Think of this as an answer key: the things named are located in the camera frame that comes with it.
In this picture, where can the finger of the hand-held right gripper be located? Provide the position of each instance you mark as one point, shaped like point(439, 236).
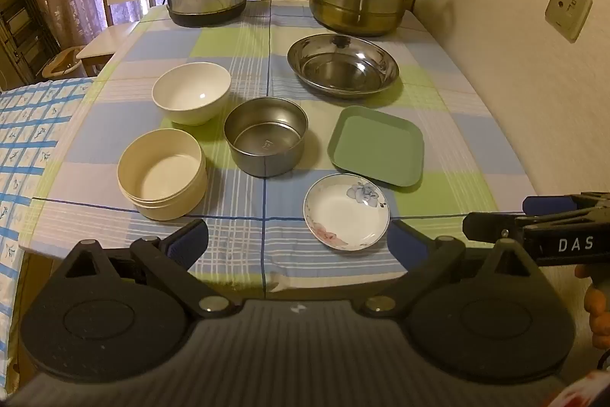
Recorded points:
point(543, 204)
point(486, 226)

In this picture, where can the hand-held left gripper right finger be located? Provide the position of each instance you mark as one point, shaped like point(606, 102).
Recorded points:
point(404, 241)

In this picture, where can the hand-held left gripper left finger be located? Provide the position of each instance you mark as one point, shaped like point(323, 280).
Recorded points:
point(189, 239)

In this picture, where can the small floral plate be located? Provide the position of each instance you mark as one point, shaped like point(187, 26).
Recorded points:
point(345, 209)

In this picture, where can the cream ribbed bowl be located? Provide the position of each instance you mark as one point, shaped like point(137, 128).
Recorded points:
point(162, 178)

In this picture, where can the green square plate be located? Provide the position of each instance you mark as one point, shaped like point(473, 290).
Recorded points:
point(376, 147)

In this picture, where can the stainless steel bowl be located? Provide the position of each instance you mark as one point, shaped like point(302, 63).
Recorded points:
point(264, 144)

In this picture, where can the white ceramic bowl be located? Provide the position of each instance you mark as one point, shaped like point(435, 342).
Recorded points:
point(190, 94)

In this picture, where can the large stainless steel plate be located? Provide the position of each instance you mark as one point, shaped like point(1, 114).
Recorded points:
point(343, 68)

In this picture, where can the person's right hand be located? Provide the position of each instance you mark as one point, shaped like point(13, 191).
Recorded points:
point(598, 304)

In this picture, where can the plaid tablecloth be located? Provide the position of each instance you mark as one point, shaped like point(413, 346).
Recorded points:
point(457, 140)

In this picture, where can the red white patterned cloth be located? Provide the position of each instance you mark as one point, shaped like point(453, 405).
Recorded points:
point(581, 390)

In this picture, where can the blue checked cloth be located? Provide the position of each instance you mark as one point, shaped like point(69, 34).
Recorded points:
point(28, 140)

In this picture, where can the beige floor basket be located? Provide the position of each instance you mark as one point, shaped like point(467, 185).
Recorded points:
point(62, 63)

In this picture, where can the dark shelf rack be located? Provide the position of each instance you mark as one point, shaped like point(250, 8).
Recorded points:
point(19, 21)

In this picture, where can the beige wall outlet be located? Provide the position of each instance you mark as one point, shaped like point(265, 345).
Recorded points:
point(567, 9)

